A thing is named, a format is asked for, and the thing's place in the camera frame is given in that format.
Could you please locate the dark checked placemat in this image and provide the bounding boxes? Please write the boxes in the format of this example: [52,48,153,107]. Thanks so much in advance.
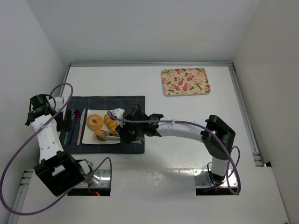
[63,96,145,154]

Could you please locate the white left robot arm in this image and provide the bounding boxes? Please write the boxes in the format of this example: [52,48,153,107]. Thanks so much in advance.
[25,94,94,196]

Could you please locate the pink handled knife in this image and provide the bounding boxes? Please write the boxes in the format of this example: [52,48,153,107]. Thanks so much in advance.
[77,109,86,146]

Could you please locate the metal bread tongs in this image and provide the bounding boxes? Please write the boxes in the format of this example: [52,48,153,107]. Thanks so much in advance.
[107,132,120,141]

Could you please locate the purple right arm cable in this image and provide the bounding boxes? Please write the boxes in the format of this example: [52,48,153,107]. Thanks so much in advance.
[107,110,241,196]

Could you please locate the striped long bread roll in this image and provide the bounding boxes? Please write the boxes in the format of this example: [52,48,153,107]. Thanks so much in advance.
[104,114,119,134]

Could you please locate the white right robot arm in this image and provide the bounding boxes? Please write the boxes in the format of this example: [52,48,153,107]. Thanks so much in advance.
[108,105,235,185]

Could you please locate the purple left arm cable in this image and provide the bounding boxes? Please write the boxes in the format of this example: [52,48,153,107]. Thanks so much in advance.
[0,83,112,216]

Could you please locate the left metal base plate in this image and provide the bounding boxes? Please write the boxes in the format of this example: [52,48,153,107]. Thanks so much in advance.
[84,169,112,188]

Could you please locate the white square plate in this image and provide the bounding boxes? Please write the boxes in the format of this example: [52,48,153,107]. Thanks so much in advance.
[81,109,121,145]

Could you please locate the metal base plate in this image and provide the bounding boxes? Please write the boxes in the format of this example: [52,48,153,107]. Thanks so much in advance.
[84,169,112,188]
[193,168,238,189]

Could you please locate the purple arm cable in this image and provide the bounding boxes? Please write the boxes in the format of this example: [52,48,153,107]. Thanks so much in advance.
[0,83,112,216]
[107,110,241,196]

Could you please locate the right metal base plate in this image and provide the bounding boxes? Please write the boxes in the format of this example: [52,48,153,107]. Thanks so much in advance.
[193,168,238,189]

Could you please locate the small round bun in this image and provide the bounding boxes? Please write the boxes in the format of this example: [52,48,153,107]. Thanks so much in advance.
[93,130,107,141]

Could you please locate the sugared donut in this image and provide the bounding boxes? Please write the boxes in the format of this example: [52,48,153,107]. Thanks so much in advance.
[86,114,103,131]

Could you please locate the floral rectangular tray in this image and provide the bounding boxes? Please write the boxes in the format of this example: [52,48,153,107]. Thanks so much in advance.
[161,68,211,96]

